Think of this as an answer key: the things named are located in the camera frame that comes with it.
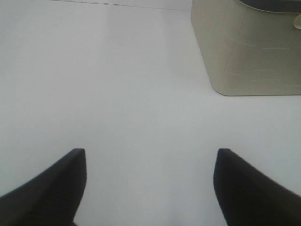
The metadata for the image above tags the beige fabric storage box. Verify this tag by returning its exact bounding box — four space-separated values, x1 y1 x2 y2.
191 0 301 96

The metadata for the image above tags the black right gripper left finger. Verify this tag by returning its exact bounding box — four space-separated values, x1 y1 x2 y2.
0 148 86 226

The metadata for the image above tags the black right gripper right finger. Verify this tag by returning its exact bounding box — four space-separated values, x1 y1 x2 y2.
213 148 301 226

